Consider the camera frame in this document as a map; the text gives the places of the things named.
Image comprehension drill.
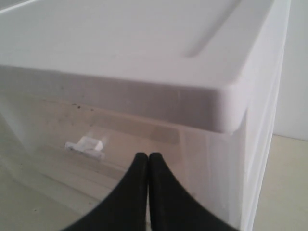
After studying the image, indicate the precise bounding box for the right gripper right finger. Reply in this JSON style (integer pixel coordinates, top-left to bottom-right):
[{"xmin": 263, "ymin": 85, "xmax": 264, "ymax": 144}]
[{"xmin": 149, "ymin": 153, "xmax": 233, "ymax": 231}]

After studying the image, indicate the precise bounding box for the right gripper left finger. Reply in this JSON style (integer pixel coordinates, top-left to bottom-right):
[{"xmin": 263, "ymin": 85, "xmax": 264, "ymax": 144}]
[{"xmin": 64, "ymin": 153, "xmax": 148, "ymax": 231}]

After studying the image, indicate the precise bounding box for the white plastic drawer cabinet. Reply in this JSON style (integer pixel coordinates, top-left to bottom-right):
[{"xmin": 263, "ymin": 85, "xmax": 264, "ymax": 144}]
[{"xmin": 0, "ymin": 0, "xmax": 291, "ymax": 231}]

